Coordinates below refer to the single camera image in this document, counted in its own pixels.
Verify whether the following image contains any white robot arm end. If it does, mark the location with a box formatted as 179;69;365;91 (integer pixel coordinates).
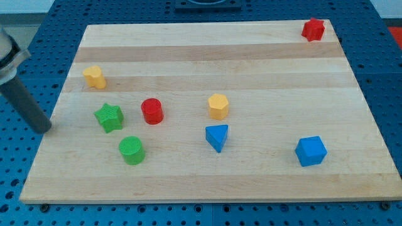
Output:
1;26;31;85

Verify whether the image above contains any light wooden board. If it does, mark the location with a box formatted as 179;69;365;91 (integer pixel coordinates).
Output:
20;20;401;204

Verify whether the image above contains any yellow hexagon block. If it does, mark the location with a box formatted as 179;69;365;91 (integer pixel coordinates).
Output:
208;94;229;120

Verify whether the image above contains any blue triangle block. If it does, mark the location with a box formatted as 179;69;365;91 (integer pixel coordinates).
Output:
205;124;229;153

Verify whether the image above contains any red cylinder block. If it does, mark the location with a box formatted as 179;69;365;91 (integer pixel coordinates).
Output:
141;98;164;125

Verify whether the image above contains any green cylinder block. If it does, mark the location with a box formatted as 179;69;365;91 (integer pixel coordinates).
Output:
119;136;145;165

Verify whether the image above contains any green star block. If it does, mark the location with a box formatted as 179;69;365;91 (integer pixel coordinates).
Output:
94;103;124;133

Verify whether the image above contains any yellow heart block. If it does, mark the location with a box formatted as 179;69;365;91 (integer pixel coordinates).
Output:
82;65;107;89

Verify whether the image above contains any blue cube block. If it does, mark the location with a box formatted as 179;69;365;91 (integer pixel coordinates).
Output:
295;136;327;167

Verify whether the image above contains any red star block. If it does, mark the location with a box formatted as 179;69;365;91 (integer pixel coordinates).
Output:
301;18;325;41

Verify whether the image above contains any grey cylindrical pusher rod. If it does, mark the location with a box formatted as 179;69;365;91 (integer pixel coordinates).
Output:
1;76;52;134

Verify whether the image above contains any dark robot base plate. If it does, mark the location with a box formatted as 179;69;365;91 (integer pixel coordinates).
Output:
175;0;243;12

